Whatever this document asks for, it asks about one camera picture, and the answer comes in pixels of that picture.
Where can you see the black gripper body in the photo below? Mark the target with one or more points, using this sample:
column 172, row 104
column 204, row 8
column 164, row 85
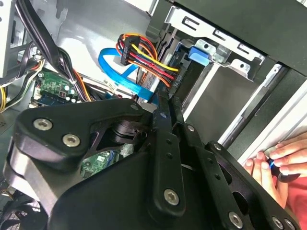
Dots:
column 108, row 203

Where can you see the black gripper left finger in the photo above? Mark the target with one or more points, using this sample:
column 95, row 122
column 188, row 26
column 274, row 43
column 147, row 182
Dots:
column 55, row 124

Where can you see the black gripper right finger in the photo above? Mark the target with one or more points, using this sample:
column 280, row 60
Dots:
column 211, row 172

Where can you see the hard disk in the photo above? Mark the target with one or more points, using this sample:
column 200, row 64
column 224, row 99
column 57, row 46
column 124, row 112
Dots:
column 199, row 56

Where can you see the person's left hand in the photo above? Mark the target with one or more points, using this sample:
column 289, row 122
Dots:
column 266, row 177

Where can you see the person's right hand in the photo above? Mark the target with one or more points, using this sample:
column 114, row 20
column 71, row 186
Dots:
column 295, row 153

